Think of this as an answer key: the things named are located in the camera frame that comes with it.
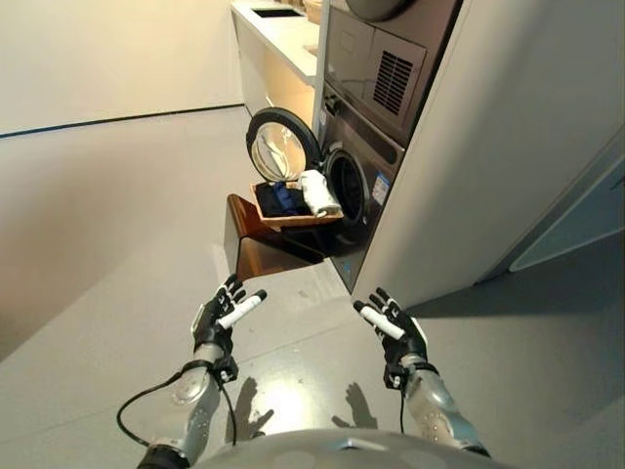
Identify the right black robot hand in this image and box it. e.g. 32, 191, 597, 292
353, 286, 431, 366

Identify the dark grey washing machine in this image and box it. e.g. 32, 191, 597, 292
319, 80, 406, 294

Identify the white counter cabinet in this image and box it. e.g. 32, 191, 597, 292
229, 0, 324, 132

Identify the dark grey dryer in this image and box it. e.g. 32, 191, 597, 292
322, 0, 463, 148

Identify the dark brown stool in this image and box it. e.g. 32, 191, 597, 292
224, 192, 327, 283

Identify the round washing machine door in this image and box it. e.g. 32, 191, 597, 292
245, 107, 323, 185

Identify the beige woven basket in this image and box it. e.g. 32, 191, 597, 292
298, 0, 324, 23

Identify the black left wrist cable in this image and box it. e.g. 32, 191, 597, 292
115, 360, 238, 448

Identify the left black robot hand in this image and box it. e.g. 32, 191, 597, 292
189, 274, 269, 362

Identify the woven laundry basket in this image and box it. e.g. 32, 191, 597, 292
249, 178, 345, 229

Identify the black tray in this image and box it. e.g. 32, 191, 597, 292
250, 3, 308, 20

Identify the white towel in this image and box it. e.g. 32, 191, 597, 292
297, 169, 342, 217

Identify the black garment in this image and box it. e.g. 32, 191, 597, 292
255, 182, 311, 219

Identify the blue garment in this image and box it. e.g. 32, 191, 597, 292
271, 181, 300, 216

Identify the grey robot torso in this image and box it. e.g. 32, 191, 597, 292
192, 427, 519, 469

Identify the white tall cabinet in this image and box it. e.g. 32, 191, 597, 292
350, 0, 625, 309

